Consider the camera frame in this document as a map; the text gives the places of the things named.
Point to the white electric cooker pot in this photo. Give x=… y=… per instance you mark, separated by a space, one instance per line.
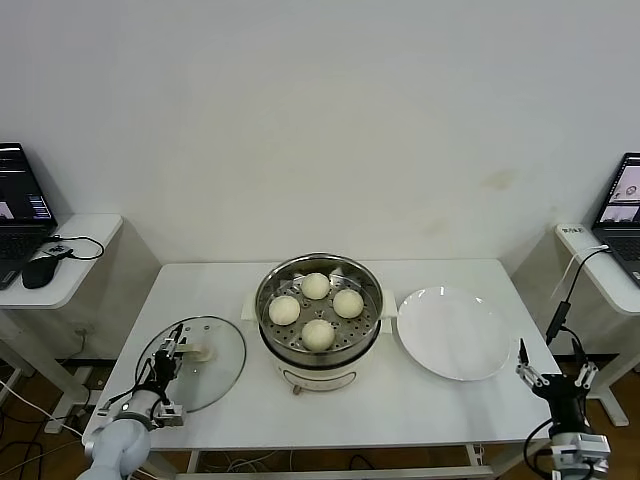
x=320 y=377

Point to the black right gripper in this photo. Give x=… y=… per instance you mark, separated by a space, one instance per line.
x=565 y=400

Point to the grey laptop with pink windows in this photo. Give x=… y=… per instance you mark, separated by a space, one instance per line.
x=620 y=245

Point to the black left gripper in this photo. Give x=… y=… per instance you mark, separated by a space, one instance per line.
x=164 y=370

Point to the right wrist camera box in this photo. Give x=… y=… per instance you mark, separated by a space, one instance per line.
x=585 y=447

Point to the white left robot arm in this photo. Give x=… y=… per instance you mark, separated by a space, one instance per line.
x=120 y=440

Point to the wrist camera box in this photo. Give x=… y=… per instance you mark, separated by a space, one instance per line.
x=170 y=414
x=585 y=447

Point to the white work table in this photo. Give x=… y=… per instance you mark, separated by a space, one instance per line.
x=200 y=290

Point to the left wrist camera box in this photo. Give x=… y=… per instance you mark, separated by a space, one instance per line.
x=170 y=414

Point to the round white plate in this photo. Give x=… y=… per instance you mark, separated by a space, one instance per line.
x=450 y=340

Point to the black computer mouse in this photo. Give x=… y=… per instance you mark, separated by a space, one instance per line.
x=40 y=272

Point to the white steamed baozi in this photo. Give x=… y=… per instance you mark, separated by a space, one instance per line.
x=284 y=310
x=317 y=334
x=348 y=304
x=315 y=285

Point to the black laptop with dark screen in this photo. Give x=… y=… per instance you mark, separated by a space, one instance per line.
x=20 y=245

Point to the white side table with mouse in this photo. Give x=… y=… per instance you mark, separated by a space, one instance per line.
x=85 y=235

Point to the small black usb hub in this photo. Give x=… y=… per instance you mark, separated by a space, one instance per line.
x=59 y=250

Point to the white side table with label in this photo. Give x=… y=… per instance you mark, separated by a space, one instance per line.
x=600 y=280

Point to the perforated steel steamer basket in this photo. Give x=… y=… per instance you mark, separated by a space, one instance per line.
x=350 y=330

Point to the round glass pot lid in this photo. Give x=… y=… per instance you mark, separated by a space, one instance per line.
x=210 y=380

